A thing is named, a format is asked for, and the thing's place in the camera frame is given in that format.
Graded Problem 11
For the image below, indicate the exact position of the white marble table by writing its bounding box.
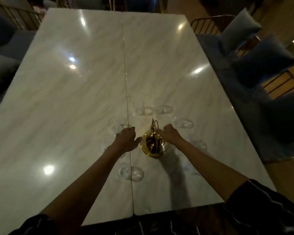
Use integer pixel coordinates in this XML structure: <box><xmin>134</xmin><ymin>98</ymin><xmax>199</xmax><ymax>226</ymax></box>
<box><xmin>0</xmin><ymin>8</ymin><xmax>276</xmax><ymax>235</ymax></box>

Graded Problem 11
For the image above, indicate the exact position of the person's left hand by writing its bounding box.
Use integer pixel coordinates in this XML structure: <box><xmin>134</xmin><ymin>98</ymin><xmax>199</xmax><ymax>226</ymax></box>
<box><xmin>112</xmin><ymin>126</ymin><xmax>142</xmax><ymax>154</ymax></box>

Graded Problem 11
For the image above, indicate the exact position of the dark blue cushion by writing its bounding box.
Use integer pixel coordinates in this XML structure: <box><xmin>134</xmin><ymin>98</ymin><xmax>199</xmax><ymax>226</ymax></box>
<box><xmin>259</xmin><ymin>89</ymin><xmax>294</xmax><ymax>142</ymax></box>

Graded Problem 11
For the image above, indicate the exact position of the grey bench with gold frame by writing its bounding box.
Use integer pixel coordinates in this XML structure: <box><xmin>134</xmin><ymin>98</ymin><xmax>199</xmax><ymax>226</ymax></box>
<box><xmin>0</xmin><ymin>3</ymin><xmax>43</xmax><ymax>120</ymax></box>

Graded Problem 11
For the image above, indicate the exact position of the blue grey cushion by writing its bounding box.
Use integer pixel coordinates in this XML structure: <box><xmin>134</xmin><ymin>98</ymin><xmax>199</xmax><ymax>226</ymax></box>
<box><xmin>234</xmin><ymin>34</ymin><xmax>294</xmax><ymax>88</ymax></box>

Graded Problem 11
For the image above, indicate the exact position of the person's right hand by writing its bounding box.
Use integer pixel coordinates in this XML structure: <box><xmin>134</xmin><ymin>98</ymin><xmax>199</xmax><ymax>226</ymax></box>
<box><xmin>155</xmin><ymin>123</ymin><xmax>184</xmax><ymax>146</ymax></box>

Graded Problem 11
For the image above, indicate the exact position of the person's left forearm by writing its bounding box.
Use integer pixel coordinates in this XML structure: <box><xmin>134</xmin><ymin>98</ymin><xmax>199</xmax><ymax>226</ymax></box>
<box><xmin>40</xmin><ymin>144</ymin><xmax>132</xmax><ymax>229</ymax></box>

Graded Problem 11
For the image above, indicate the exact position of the group of small clear glasses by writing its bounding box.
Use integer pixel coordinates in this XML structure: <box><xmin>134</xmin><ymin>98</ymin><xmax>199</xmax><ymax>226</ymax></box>
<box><xmin>104</xmin><ymin>98</ymin><xmax>209</xmax><ymax>183</ymax></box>

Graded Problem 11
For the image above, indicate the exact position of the light grey cushion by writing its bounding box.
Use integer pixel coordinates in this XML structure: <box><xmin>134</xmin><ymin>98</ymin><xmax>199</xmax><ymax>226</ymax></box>
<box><xmin>220</xmin><ymin>8</ymin><xmax>263</xmax><ymax>55</ymax></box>

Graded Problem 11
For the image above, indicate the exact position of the dark grey cushion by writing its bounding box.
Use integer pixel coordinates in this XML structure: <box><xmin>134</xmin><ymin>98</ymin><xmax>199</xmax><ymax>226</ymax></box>
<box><xmin>0</xmin><ymin>2</ymin><xmax>16</xmax><ymax>47</ymax></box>

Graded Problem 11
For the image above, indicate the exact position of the blue chair with gold legs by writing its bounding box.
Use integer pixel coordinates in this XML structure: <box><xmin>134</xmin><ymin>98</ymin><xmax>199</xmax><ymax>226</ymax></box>
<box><xmin>102</xmin><ymin>0</ymin><xmax>167</xmax><ymax>14</ymax></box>

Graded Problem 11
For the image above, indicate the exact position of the person's right forearm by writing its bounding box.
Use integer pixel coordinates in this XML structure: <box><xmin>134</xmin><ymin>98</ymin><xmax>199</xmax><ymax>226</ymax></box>
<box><xmin>172</xmin><ymin>138</ymin><xmax>250</xmax><ymax>202</ymax></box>

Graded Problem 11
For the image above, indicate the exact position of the dark plaid shirt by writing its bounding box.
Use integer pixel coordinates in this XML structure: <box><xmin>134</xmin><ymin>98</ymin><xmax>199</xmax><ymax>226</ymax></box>
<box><xmin>8</xmin><ymin>178</ymin><xmax>294</xmax><ymax>235</ymax></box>

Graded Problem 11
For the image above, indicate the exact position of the gold metal teapot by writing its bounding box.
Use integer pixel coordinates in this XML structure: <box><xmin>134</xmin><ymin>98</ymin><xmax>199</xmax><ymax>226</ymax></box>
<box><xmin>140</xmin><ymin>118</ymin><xmax>168</xmax><ymax>158</ymax></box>

